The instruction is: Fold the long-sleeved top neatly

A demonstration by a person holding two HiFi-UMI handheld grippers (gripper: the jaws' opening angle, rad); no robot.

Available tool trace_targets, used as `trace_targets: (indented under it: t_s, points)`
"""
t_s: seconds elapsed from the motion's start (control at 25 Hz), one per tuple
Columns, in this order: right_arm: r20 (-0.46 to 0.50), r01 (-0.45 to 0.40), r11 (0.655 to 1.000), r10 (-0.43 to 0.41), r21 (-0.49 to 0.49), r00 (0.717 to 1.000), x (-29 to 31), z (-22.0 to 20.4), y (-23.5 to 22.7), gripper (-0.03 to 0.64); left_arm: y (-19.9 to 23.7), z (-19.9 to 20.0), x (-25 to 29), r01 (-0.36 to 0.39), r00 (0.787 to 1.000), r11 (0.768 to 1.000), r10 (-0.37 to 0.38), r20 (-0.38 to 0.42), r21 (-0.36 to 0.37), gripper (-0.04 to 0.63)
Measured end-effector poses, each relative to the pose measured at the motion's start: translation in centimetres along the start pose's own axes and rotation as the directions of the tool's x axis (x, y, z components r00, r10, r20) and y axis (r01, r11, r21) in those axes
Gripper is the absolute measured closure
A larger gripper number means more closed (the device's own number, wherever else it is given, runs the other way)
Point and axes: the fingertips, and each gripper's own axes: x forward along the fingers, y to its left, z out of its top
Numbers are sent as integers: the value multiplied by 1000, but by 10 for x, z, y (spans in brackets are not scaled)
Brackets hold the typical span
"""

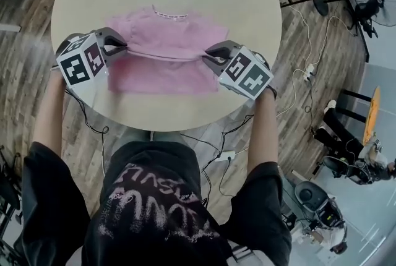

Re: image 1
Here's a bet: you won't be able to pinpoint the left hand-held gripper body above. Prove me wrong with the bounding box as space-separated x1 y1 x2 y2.
55 27 126 87

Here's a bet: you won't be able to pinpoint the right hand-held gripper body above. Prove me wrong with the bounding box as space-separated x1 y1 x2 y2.
206 40 275 101

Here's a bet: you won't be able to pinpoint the pink long-sleeved top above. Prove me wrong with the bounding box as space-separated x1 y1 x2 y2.
103 4 230 95

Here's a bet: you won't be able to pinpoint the person's right forearm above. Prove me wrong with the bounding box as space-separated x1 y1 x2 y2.
247 92 279 168

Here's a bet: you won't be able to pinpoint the person's left forearm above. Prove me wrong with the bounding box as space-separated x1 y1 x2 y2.
32 70 67 152

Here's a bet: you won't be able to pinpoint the white power strip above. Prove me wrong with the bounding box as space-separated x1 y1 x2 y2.
303 62 316 81

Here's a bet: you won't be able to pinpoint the person's grey trousers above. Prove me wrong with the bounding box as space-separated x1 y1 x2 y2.
117 128 186 148

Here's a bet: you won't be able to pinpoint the orange round table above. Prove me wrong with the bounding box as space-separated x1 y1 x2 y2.
361 85 381 147

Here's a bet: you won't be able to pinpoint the black standing fan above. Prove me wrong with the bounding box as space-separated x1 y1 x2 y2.
311 0 396 40

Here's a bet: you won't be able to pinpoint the black office chair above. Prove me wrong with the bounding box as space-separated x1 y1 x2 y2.
322 155 372 186

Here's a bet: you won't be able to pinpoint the person's black printed t-shirt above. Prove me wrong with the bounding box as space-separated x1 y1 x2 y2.
13 140 293 266

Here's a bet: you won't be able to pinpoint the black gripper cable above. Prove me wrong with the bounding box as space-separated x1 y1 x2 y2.
64 88 110 135

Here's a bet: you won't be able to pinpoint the white extension cable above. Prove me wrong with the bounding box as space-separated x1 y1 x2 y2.
280 4 350 117

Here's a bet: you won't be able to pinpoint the grey machine with wires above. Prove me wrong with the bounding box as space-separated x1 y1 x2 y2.
290 179 348 256

